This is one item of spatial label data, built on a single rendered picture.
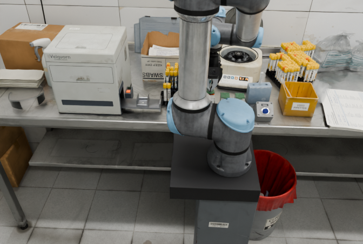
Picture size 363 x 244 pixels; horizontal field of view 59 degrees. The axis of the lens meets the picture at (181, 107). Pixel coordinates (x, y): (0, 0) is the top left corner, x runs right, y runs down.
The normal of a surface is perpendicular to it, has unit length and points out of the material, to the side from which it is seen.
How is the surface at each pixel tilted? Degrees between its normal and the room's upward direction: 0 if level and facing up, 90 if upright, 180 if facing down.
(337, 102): 1
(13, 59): 91
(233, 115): 9
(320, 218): 0
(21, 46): 87
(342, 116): 1
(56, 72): 90
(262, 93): 90
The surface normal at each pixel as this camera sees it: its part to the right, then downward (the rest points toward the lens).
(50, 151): 0.01, -0.81
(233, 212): -0.04, 0.59
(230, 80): -0.07, -0.48
